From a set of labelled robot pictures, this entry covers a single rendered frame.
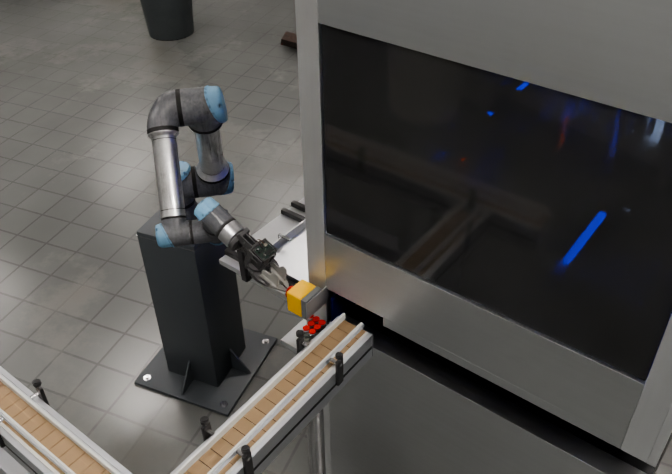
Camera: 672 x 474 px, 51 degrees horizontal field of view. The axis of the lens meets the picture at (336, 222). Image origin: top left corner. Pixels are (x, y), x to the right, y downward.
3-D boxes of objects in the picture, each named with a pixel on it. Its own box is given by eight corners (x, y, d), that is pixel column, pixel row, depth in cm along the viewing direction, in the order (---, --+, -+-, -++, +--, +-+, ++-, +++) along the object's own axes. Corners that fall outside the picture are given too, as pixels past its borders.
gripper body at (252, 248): (262, 264, 199) (232, 236, 202) (255, 280, 206) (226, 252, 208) (280, 250, 204) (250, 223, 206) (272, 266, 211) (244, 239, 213)
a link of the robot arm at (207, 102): (193, 177, 266) (174, 80, 219) (233, 172, 268) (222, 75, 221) (196, 204, 260) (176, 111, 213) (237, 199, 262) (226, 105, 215)
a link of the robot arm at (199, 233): (193, 226, 224) (190, 213, 214) (229, 222, 226) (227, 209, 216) (196, 250, 222) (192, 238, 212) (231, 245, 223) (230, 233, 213)
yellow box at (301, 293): (322, 306, 205) (321, 288, 200) (306, 321, 200) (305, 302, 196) (302, 295, 208) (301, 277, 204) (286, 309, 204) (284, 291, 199)
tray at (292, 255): (386, 264, 231) (386, 256, 229) (337, 309, 215) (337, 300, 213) (306, 226, 248) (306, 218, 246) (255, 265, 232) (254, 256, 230)
